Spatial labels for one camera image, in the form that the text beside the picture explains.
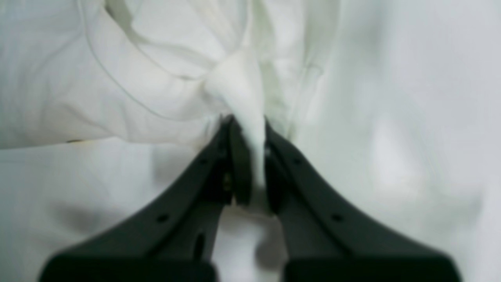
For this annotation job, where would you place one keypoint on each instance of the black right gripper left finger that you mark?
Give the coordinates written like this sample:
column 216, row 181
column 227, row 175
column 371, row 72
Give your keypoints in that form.
column 172, row 238

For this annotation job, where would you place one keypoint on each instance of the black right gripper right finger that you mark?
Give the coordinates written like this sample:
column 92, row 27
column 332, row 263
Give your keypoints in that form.
column 328, row 239

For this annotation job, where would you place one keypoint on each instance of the white T-shirt with yellow logo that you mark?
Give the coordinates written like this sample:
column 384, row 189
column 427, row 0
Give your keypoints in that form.
column 152, row 71

